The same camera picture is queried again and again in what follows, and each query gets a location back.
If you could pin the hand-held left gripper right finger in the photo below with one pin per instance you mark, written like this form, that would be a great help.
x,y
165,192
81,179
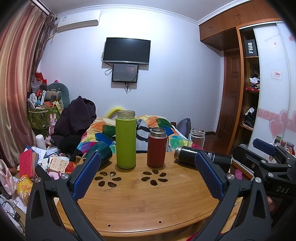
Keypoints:
x,y
210,178

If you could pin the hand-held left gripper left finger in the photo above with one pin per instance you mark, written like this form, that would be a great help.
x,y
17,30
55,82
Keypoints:
x,y
86,176

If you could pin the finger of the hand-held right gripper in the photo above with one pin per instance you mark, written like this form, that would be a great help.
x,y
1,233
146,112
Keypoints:
x,y
245,156
263,145

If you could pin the dark teal cup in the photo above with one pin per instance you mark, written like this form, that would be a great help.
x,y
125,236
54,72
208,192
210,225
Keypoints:
x,y
103,150

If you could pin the black cup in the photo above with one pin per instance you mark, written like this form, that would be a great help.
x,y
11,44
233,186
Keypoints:
x,y
187,155

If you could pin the clear glass cup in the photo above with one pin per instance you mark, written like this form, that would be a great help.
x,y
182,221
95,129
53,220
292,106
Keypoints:
x,y
196,139

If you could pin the green cup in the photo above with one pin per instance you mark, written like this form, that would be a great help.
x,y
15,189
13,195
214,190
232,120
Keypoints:
x,y
126,141

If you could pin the red cup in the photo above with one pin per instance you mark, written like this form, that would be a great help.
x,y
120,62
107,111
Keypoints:
x,y
156,150

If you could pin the person's right hand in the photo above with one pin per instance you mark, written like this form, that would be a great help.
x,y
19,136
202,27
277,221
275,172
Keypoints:
x,y
270,204

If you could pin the pink slipper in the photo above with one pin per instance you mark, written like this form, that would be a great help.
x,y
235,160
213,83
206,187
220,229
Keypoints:
x,y
238,174

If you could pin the white bottle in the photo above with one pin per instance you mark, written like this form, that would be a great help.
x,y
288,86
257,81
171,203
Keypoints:
x,y
41,141

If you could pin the grey blue bag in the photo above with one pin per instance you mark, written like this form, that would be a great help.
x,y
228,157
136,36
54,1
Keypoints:
x,y
183,127

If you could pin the red book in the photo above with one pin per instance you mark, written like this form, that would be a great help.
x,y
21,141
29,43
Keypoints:
x,y
28,163

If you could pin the dark clothing pile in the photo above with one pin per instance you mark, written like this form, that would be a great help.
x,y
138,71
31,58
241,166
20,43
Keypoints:
x,y
74,115

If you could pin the wooden door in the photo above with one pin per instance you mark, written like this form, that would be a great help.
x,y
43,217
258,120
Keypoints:
x,y
231,92

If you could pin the pink rabbit bottle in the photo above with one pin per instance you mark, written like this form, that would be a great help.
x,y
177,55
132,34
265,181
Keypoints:
x,y
53,124

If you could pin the yellow snack packet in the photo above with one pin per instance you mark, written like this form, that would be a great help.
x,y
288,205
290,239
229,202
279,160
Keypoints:
x,y
24,188

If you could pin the round wooden table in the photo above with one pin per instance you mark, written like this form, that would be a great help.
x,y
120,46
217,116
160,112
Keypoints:
x,y
148,204

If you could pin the yellow curved tube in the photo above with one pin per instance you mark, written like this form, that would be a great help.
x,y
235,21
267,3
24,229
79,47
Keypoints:
x,y
112,110

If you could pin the green storage basket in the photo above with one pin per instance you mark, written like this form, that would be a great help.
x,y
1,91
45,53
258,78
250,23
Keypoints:
x,y
39,118

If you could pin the colourful patchwork blanket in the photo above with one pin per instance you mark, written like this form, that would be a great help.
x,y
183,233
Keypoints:
x,y
159,122

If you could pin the wooden wardrobe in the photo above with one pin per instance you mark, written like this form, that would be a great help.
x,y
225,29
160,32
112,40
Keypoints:
x,y
266,69

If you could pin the pink plastic bag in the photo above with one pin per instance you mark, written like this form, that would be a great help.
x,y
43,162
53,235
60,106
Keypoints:
x,y
7,178

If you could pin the white power strip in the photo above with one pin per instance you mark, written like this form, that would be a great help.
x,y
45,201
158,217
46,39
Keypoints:
x,y
15,221

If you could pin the grey plush toy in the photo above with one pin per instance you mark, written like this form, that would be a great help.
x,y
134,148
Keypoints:
x,y
57,91

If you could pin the black box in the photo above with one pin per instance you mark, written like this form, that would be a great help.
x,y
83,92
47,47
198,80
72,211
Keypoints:
x,y
251,48

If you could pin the striped curtain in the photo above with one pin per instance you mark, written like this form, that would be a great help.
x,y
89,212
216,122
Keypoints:
x,y
16,69

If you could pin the white air conditioner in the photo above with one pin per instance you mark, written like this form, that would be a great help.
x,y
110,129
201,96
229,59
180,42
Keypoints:
x,y
78,20

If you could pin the small wall monitor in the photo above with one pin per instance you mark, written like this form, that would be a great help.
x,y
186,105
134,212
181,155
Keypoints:
x,y
124,73

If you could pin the wall television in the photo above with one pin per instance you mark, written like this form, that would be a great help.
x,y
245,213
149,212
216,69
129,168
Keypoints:
x,y
126,50

